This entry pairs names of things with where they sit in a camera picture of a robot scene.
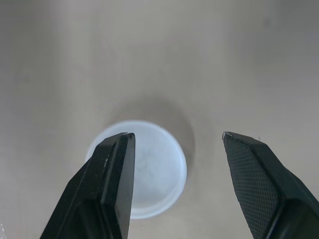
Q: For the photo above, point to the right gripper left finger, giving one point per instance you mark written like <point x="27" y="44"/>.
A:
<point x="99" y="194"/>

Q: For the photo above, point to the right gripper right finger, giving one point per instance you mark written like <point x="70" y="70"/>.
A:
<point x="269" y="194"/>

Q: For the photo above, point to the white round tube lid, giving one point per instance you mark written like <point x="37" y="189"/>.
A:
<point x="157" y="171"/>

